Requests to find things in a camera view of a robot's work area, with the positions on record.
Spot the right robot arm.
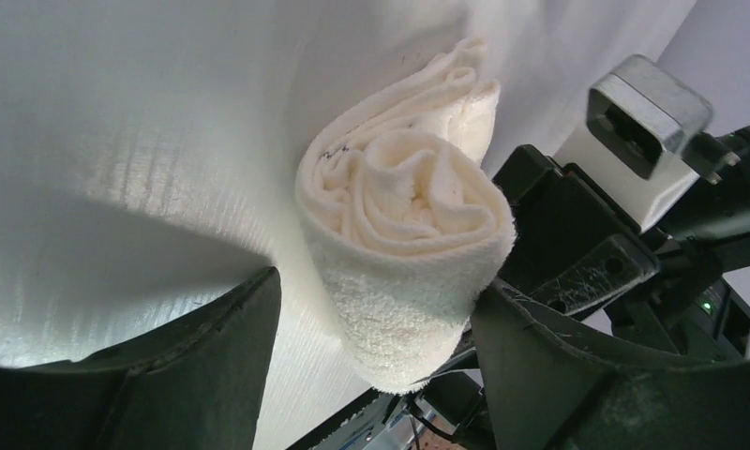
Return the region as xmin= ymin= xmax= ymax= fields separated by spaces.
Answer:
xmin=495 ymin=126 xmax=750 ymax=362

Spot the cream towel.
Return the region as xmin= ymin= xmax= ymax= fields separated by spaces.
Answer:
xmin=294 ymin=37 xmax=518 ymax=394

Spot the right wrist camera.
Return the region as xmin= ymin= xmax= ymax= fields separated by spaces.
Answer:
xmin=554 ymin=54 xmax=740 ymax=232

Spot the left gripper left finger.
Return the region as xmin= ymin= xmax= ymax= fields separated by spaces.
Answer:
xmin=70 ymin=266 xmax=283 ymax=450

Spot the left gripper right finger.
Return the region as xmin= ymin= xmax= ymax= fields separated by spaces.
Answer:
xmin=471 ymin=279 xmax=712 ymax=450

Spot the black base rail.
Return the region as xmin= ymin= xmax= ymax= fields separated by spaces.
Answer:
xmin=288 ymin=372 xmax=494 ymax=450

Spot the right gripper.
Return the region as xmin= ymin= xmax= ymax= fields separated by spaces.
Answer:
xmin=493 ymin=144 xmax=750 ymax=363

